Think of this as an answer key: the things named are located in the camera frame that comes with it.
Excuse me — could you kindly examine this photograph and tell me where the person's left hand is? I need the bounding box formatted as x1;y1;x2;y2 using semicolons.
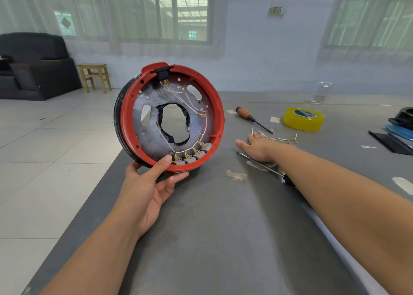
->
113;154;191;239

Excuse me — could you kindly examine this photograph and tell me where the person's right hand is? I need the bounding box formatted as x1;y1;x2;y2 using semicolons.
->
235;132;281;165

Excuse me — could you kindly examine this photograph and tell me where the teal handle screwdriver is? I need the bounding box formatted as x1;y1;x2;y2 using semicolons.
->
236;151;296;188

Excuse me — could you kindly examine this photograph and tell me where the red round appliance base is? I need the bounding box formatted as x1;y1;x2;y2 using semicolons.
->
114;62;226;173

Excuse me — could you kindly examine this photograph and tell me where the person's left forearm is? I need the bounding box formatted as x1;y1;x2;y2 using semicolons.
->
42;214;146;295

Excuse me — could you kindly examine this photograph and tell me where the person's right forearm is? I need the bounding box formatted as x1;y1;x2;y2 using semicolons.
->
268;143;413;295

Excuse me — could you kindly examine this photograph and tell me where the black round appliance part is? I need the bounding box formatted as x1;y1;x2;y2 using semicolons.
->
388;107;413;131

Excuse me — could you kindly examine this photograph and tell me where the crumpled white tape piece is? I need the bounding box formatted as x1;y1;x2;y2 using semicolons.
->
225;169;249;183

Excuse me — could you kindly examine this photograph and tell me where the yellow tape roll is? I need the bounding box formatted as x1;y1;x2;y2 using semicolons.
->
283;107;325;132

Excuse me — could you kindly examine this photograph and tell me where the black flat plate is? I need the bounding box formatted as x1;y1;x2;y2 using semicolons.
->
368;130;413;156

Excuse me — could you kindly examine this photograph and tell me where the small wooden stool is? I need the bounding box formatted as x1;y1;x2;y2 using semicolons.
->
77;63;112;94

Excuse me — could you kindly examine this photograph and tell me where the sheer white curtain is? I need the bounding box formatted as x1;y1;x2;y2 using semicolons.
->
0;0;227;60
317;0;413;65

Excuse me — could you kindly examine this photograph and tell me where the narrow white tape strip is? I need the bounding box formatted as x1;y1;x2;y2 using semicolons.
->
391;177;413;196

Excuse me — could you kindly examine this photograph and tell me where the black armchair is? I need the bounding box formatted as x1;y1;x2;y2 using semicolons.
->
0;33;83;101

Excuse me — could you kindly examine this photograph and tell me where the large barred window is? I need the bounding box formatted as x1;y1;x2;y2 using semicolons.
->
53;0;213;43
328;0;413;47

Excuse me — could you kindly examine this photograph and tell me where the orange handle screwdriver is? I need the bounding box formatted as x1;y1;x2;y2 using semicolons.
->
235;106;274;135

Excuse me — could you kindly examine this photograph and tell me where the blue ring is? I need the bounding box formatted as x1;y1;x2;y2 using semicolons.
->
385;123;413;144

